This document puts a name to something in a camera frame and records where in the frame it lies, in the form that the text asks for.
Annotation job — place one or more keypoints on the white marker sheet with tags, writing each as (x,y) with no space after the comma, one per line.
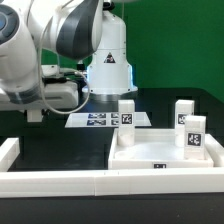
(108,119)

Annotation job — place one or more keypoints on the white square table top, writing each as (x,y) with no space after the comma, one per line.
(153,149)

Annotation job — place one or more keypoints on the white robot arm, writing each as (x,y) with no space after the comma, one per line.
(75,29)

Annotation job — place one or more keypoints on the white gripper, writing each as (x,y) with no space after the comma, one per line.
(59,92)

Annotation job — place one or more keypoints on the white U-shaped obstacle fence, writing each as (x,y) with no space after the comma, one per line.
(102,182)

